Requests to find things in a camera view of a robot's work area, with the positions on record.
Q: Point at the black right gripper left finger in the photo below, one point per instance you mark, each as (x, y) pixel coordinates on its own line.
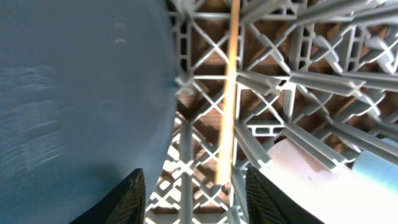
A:
(125, 204)

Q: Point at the dark blue plate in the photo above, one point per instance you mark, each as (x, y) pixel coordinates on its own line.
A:
(87, 96)

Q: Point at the light blue cup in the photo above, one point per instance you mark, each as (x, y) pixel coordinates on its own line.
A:
(376, 170)

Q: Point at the wooden chopstick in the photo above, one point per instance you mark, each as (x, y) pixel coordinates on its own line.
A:
(226, 139)

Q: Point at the pink cup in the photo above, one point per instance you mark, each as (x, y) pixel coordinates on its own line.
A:
(333, 197)

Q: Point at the grey dishwasher rack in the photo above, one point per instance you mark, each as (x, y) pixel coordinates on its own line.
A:
(322, 74)

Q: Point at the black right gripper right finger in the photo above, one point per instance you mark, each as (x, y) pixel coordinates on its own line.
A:
(267, 204)

